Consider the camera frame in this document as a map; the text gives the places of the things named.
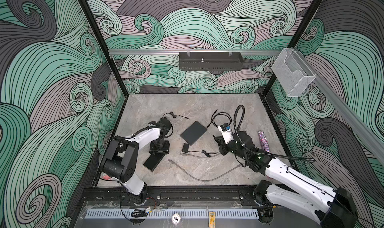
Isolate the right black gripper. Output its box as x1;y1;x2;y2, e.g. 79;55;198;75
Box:
214;135;250;162

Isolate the black network switch box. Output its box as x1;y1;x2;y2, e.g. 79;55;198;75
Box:
143;153;166;173

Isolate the dark grey box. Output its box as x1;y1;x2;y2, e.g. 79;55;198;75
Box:
181;121;207;145

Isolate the black power adapter with cable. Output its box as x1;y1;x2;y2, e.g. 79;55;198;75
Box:
182;143;219;158

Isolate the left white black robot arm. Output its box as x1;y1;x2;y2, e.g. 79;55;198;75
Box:
100;117;173;204

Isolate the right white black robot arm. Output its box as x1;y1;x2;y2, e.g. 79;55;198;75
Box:
211;112;359;228

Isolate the glitter purple microphone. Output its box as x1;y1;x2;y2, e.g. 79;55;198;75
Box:
258;130;271;153

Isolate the yellow label tag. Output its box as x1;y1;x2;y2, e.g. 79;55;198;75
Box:
209;212;216;228

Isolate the round white sticker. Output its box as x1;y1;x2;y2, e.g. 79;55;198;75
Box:
171;213;181;225

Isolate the upper grey ethernet cable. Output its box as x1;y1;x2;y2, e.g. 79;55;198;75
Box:
179;151;220;159

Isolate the grey ethernet cable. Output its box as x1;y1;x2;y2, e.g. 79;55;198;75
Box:
179;151;220;159
167;158;243;182

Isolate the lower grey ethernet cable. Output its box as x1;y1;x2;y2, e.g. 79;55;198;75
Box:
167;158;243;182

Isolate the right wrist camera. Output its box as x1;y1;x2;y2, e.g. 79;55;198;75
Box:
218;123;233;144

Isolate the coiled black cable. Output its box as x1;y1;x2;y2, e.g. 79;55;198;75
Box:
206;109;233;129

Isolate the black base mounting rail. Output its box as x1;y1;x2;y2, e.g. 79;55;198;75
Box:
80;185;271;207

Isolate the white slotted cable duct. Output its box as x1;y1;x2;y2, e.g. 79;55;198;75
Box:
85;209;259;220

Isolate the black perforated wall tray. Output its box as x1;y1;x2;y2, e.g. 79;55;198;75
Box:
179;51;244;72

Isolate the clear acrylic wall holder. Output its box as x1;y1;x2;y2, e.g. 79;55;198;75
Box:
272;48;316;97

